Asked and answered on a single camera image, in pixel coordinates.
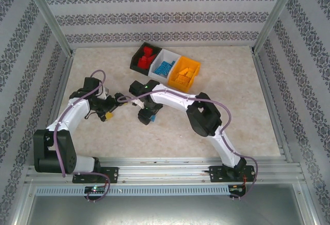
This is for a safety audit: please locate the white plastic bin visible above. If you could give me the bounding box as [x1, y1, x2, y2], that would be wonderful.
[148, 49, 183, 84]

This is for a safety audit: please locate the orange plastic bin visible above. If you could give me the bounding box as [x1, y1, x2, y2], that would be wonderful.
[167, 56, 202, 93]

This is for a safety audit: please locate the black plastic bin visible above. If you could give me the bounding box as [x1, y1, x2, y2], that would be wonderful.
[129, 42, 163, 78]

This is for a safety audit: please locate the grey metal panel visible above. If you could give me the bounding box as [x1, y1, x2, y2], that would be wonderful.
[24, 195, 314, 225]

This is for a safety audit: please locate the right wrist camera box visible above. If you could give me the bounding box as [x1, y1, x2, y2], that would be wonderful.
[131, 98, 144, 110]

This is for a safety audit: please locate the aluminium frame side rail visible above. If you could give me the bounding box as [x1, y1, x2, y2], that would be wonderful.
[35, 49, 76, 166]
[250, 46, 294, 164]

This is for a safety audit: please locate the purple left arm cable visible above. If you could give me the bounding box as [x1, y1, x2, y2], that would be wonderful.
[53, 70, 111, 202]

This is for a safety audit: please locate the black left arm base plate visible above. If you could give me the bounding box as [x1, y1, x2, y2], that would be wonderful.
[73, 167, 119, 184]

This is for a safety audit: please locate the wide aluminium mounting rail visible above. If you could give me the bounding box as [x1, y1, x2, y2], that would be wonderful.
[25, 157, 305, 184]

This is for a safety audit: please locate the grey slotted cable duct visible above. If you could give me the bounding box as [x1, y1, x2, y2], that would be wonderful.
[35, 185, 248, 197]

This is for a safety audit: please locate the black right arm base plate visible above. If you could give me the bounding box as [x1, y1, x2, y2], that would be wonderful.
[208, 165, 255, 183]

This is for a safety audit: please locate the aluminium frame post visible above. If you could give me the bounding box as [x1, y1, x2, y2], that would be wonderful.
[21, 0, 74, 56]
[252, 0, 302, 55]

